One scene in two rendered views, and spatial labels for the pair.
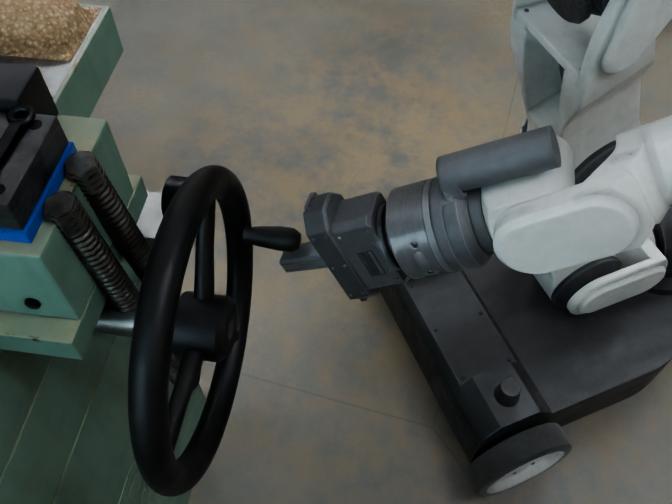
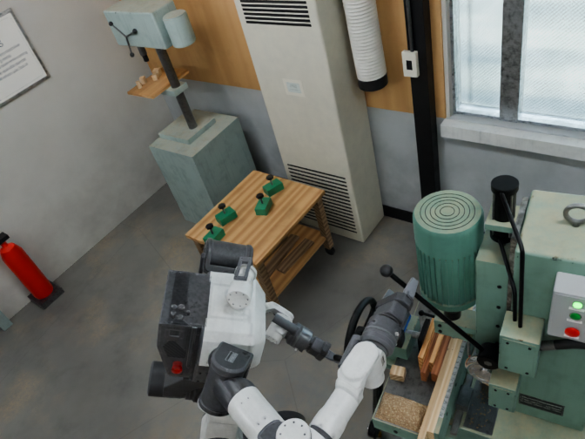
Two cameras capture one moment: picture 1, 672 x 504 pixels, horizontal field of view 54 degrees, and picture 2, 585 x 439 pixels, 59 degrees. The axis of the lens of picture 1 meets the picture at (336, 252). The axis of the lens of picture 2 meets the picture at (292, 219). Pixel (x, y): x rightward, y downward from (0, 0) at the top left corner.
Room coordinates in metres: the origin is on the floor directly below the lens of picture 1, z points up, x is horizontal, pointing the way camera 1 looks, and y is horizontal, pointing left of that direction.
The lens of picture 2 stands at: (1.35, 0.62, 2.44)
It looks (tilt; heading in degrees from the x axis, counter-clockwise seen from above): 40 degrees down; 211
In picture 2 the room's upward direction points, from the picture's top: 18 degrees counter-clockwise
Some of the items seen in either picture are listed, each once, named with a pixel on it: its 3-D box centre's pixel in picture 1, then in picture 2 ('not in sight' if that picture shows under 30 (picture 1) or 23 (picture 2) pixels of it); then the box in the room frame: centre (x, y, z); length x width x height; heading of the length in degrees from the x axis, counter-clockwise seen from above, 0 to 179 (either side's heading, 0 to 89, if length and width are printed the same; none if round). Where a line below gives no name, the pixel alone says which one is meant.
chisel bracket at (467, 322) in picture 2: not in sight; (459, 325); (0.34, 0.48, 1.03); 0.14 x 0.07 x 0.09; 82
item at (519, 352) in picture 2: not in sight; (520, 345); (0.52, 0.65, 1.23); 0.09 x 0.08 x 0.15; 82
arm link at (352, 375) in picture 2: not in sight; (359, 372); (0.72, 0.29, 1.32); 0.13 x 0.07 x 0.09; 163
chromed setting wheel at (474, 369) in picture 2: not in sight; (487, 369); (0.48, 0.57, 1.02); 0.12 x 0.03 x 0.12; 82
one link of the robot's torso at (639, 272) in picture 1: (590, 253); not in sight; (0.75, -0.50, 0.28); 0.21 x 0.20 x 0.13; 112
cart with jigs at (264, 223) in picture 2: not in sight; (264, 237); (-0.61, -0.80, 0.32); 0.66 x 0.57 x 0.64; 162
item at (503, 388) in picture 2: not in sight; (504, 385); (0.52, 0.62, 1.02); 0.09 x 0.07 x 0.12; 172
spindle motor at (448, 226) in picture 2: not in sight; (449, 253); (0.34, 0.46, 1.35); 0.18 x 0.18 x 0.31
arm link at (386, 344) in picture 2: not in sight; (367, 356); (0.66, 0.30, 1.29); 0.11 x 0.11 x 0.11; 82
